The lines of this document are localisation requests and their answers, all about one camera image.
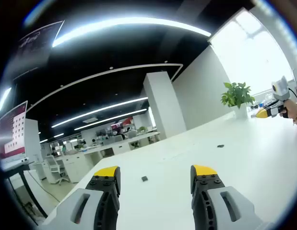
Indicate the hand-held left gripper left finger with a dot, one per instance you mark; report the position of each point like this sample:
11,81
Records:
74,210

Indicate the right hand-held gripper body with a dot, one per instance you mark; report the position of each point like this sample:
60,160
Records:
281,89

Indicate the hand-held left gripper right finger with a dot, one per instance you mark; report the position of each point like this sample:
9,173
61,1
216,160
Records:
237,210

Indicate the black plastic buckle part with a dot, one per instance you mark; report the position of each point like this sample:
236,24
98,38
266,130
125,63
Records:
220,145
144,178

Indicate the person's right hand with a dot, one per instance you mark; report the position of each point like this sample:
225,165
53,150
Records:
291,109

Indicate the potted green plant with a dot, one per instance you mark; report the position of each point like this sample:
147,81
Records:
238,95

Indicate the white office chair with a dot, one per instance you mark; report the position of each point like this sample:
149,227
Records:
53,167

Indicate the bright window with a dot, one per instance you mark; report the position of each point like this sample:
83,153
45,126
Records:
249,52

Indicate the white office desk row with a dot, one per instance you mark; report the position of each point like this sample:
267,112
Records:
95,152

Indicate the black monitor stand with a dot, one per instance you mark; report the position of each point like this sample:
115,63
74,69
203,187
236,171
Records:
16,171

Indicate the monitor with red screen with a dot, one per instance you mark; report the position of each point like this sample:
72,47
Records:
14,134

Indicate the long ceiling light strip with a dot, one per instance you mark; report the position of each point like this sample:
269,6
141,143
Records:
100,111
4,98
129,24
110,119

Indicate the dark hanging ceiling banner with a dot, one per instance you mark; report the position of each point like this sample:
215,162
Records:
38,45

